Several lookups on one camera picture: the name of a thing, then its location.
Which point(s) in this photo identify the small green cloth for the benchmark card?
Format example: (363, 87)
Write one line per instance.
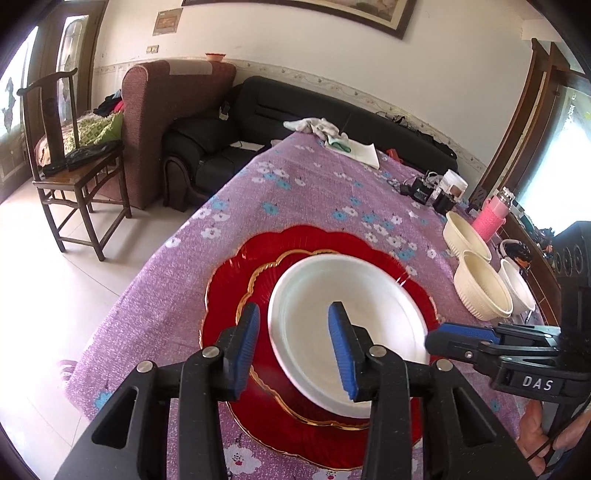
(342, 145)

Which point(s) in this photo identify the green patterned cushion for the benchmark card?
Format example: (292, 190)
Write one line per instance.
(97, 131)

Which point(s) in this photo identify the brown fabric armchair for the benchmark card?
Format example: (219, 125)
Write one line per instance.
(147, 120)

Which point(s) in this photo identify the small red bowl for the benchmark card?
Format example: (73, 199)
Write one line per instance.
(215, 56)

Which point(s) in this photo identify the pink knit-sleeved bottle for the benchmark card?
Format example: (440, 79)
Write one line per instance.
(489, 219)

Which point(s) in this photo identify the large red gold-rimmed plate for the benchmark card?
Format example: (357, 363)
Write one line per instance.
(221, 300)

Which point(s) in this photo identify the black leather sofa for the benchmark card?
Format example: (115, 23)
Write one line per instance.
(277, 106)

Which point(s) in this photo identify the framed wall picture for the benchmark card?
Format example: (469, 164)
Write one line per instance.
(397, 18)

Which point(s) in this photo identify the black bag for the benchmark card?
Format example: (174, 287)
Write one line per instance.
(87, 154)

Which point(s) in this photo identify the glass panel door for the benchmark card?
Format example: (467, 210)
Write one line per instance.
(74, 60)

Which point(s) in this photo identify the white folded cloth pile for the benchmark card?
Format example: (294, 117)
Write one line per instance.
(364, 154)

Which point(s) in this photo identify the framed wall plaque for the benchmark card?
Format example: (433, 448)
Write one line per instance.
(167, 21)

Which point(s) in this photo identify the person's right hand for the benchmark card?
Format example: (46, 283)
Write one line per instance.
(531, 429)

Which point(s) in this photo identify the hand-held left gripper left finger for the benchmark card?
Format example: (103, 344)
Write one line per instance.
(244, 355)

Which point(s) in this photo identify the small red gold-rimmed plate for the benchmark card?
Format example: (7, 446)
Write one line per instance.
(277, 378)

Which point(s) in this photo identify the wooden window frame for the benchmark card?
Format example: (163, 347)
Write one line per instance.
(531, 115)

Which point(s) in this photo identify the white plastic jar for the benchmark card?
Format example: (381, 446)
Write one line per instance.
(455, 182)

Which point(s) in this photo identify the black battery boxes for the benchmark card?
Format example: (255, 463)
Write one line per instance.
(442, 202)

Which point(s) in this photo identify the small grey device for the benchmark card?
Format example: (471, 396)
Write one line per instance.
(225, 112)

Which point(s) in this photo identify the white plate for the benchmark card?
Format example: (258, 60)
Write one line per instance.
(300, 323)

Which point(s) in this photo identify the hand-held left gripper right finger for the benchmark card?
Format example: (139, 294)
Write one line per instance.
(344, 360)

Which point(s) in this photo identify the small red object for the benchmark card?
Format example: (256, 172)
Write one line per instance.
(395, 155)

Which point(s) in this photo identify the dark wooden chair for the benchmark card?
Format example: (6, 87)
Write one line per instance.
(69, 177)

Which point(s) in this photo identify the cream ribbed bowl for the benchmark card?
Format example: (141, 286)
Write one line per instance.
(461, 230)
(480, 281)

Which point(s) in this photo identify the purple floral tablecloth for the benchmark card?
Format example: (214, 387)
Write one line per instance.
(300, 194)

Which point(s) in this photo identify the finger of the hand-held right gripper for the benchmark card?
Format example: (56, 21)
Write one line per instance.
(461, 333)

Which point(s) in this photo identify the white bowl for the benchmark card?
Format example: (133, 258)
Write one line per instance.
(517, 286)

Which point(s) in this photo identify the dark clothes pile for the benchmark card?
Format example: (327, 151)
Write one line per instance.
(111, 104)

